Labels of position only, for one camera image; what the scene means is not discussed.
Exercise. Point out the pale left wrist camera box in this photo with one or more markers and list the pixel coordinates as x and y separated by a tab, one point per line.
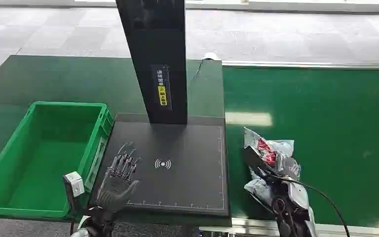
74	184

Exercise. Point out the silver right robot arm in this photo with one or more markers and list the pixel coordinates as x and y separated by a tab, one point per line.
291	209

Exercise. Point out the aluminium conveyor side rail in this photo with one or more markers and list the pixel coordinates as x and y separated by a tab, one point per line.
307	64
340	229

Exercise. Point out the dark green table mat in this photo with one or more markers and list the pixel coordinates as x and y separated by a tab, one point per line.
62	81

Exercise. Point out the green plastic crate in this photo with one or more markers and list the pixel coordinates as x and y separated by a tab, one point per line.
42	163

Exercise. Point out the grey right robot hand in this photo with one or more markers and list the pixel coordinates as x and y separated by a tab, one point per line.
255	158

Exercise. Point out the clear plastic parcel bag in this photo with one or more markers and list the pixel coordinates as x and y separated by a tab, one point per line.
276	149

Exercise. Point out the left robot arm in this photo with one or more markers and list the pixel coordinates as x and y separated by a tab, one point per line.
94	224

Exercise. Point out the black scanner base plate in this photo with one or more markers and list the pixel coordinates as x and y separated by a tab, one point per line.
179	170

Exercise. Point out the black scanner column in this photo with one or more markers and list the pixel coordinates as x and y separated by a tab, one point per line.
158	62

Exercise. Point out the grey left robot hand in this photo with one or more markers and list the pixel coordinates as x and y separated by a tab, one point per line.
116	191

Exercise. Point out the green conveyor belt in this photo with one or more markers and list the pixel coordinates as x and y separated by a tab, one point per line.
323	137

